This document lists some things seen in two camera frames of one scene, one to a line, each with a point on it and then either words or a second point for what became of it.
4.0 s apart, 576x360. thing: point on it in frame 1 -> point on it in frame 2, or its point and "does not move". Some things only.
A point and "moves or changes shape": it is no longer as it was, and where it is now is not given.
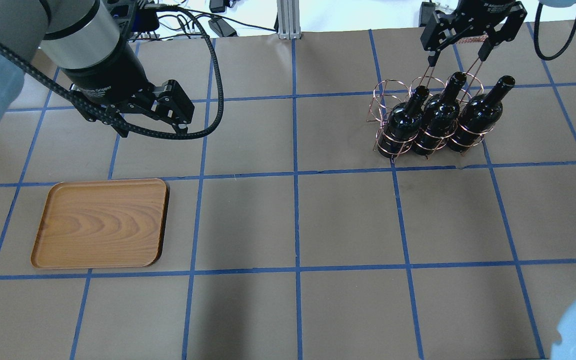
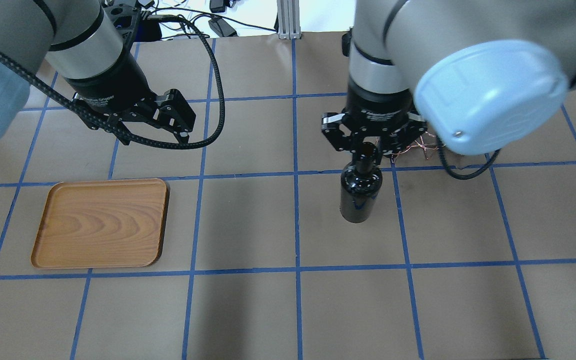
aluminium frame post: [288, 19] does not move
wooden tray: [102, 224] does not move
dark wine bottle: [440, 118] moves or changes shape
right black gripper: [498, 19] -> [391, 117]
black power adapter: [221, 27] does not move
